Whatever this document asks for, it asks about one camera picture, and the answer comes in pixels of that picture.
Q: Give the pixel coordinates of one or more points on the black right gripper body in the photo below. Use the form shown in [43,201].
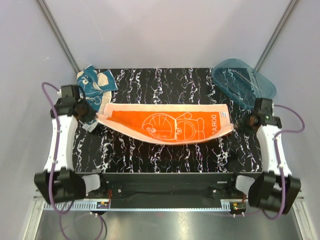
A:
[244,124]

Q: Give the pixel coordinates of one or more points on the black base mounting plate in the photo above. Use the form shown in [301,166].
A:
[207,185]

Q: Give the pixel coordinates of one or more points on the orange Doraemon towel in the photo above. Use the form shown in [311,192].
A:
[168,124]

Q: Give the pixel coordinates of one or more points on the left small controller board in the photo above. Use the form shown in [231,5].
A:
[103,205]

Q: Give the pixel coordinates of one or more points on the small controller board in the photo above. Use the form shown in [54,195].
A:
[103,205]
[238,207]

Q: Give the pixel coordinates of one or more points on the teal transparent plastic bin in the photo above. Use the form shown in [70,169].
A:
[242,83]

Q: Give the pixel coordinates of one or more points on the aluminium front rail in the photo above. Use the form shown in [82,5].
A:
[223,205]

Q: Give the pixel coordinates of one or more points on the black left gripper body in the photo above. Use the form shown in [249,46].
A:
[88,113]

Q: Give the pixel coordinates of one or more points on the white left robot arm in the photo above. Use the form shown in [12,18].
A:
[58,182]

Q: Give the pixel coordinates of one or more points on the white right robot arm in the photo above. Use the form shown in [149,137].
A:
[275,189]

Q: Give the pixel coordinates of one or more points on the right small controller board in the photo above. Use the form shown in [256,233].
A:
[238,207]

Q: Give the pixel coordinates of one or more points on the teal Doraemon towel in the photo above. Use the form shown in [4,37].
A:
[97,86]

